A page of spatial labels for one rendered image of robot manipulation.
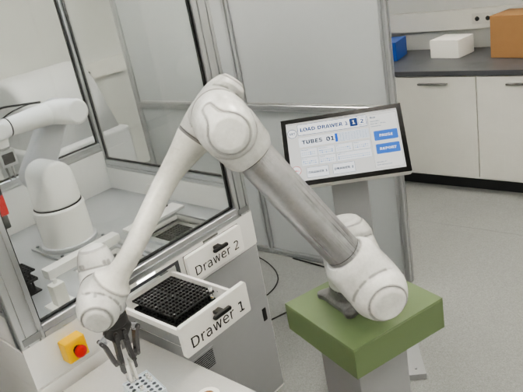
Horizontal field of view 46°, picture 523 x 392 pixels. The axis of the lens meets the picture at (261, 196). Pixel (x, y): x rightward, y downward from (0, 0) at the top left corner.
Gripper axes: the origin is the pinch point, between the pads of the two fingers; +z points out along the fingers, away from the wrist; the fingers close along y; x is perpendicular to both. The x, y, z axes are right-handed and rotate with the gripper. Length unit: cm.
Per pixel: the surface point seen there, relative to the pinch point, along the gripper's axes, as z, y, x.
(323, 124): -32, -123, -41
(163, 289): -5.8, -25.8, -22.9
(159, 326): -4.3, -14.6, -6.5
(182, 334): -6.9, -15.9, 7.0
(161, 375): 7.8, -8.8, -0.3
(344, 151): -22, -123, -30
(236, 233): -6, -66, -35
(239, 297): -5.1, -40.0, 2.3
